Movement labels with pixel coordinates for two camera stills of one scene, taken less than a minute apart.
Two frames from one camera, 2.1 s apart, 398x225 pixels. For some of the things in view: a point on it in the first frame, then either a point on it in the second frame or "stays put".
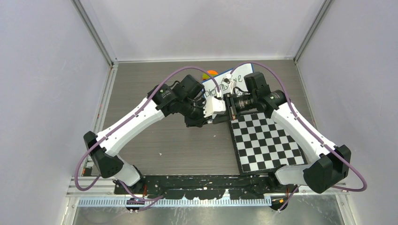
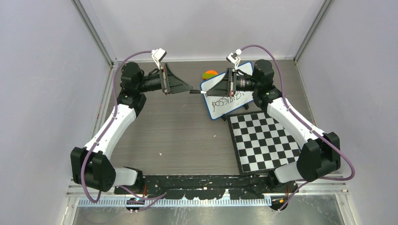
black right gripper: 229,99 -> 226,86
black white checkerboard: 261,146 stays put
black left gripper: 198,122 -> 170,83
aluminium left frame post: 95,33 stays put
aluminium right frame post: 318,18 stays put
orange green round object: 211,72 stays put
